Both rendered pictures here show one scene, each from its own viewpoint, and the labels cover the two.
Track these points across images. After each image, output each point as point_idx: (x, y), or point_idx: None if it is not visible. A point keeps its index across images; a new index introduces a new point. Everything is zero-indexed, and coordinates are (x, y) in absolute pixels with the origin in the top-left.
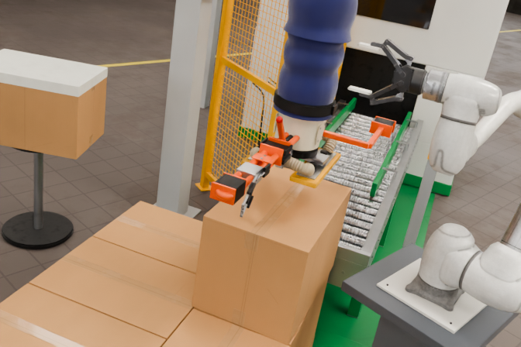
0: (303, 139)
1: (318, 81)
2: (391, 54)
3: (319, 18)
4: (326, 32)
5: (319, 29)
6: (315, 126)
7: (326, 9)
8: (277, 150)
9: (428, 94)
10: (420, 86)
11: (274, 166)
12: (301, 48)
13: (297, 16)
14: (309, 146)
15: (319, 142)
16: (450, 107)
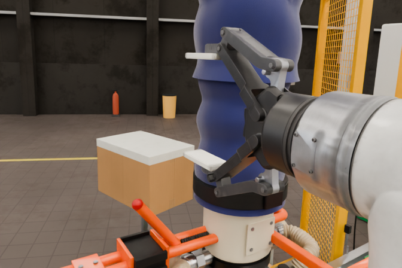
0: (224, 243)
1: (228, 149)
2: (239, 64)
3: (213, 43)
4: (225, 66)
5: (217, 62)
6: (242, 224)
7: (219, 26)
8: (127, 257)
9: (305, 177)
10: (285, 148)
11: None
12: (205, 96)
13: (195, 49)
14: (236, 255)
15: (259, 251)
16: (381, 247)
